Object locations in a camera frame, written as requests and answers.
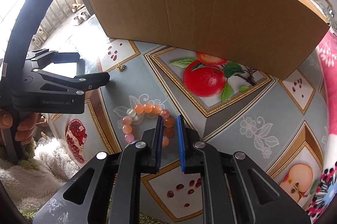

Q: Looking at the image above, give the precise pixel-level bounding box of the cardboard box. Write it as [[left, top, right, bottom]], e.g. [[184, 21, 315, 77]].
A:
[[82, 0, 331, 79]]

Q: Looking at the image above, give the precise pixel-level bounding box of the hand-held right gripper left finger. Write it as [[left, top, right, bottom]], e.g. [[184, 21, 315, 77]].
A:
[[33, 116, 164, 224]]

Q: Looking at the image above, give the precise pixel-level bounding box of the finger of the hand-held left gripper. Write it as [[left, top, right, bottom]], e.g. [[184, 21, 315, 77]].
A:
[[22, 69, 110, 96], [26, 49, 81, 71]]

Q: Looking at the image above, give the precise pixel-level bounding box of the pink floral blanket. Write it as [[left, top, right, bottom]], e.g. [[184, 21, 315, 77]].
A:
[[307, 29, 337, 219]]

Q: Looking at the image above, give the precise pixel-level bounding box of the person's left hand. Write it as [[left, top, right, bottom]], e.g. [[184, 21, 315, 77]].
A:
[[0, 110, 39, 146]]

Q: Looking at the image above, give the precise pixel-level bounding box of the orange bead bracelet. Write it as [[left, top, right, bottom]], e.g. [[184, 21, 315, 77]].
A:
[[122, 103, 175, 148]]

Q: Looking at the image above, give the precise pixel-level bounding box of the grey cabinet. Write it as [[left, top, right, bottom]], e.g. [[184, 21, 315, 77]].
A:
[[79, 0, 92, 14]]

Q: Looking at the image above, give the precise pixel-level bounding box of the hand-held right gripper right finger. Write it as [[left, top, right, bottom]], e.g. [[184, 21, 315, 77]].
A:
[[178, 115, 310, 224]]

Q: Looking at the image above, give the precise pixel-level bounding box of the white fluffy rug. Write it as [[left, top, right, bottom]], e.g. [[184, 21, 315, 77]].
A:
[[0, 134, 79, 214]]

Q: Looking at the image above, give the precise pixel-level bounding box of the fruit print tablecloth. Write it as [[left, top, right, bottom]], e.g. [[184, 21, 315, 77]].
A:
[[42, 13, 329, 223]]

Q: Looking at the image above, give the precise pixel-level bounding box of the pair of white shoes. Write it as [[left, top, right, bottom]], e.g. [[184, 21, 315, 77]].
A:
[[72, 11, 90, 26]]

